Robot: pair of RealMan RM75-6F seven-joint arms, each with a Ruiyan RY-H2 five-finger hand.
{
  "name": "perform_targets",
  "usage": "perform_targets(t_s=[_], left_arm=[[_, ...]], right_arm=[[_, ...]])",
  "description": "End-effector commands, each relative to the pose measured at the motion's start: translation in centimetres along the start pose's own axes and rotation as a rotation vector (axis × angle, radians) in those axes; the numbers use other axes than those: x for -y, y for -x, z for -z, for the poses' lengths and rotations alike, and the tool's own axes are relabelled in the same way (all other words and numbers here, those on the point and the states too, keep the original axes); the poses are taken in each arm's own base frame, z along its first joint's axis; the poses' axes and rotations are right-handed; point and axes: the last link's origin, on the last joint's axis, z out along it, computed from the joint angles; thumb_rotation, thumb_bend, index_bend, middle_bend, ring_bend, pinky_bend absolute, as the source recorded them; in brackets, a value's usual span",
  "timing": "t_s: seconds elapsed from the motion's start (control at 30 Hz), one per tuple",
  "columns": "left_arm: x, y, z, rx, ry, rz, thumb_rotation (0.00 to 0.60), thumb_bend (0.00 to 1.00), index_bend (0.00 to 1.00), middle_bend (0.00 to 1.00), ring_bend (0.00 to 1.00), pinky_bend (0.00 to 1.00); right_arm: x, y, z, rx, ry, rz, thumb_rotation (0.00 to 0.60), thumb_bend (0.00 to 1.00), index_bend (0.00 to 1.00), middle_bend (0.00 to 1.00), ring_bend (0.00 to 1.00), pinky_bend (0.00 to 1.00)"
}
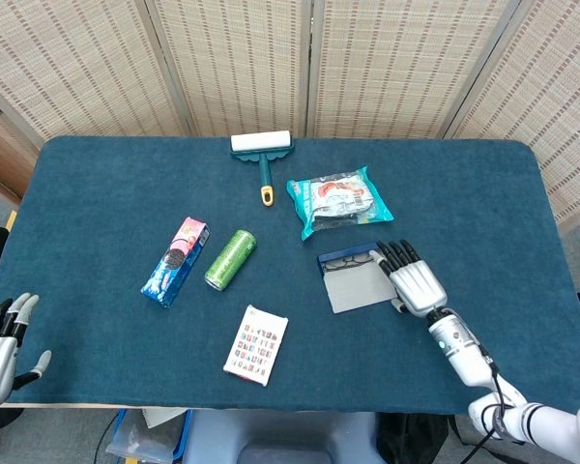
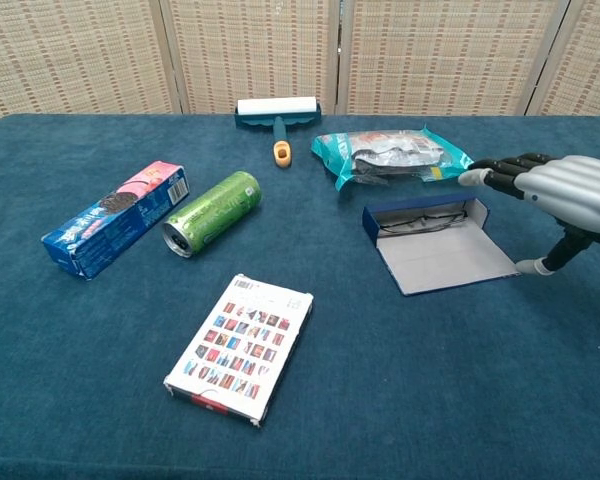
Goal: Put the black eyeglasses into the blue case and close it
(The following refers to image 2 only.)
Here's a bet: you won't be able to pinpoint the blue glasses case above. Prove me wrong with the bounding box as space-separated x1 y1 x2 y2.
362 193 523 297

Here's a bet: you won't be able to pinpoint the green drink can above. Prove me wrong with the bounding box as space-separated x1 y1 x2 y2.
161 170 263 259

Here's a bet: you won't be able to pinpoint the blue table cloth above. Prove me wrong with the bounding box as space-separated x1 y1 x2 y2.
0 113 600 480

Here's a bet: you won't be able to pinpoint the teal lint roller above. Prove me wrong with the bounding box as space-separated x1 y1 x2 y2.
233 96 324 170

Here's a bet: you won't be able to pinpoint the black eyeglasses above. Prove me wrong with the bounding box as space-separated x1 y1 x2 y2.
379 209 469 236

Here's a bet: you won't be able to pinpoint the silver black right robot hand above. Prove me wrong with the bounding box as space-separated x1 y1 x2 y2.
457 152 600 277

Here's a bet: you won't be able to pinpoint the white printed card box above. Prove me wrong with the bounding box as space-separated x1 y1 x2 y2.
163 273 315 429

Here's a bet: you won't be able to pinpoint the bamboo folding screen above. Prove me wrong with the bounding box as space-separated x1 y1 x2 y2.
0 0 600 126

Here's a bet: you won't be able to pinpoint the teal snack package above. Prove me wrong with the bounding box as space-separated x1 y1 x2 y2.
310 126 475 192

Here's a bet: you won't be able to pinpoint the blue pink cookie box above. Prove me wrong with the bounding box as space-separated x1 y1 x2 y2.
41 160 190 280

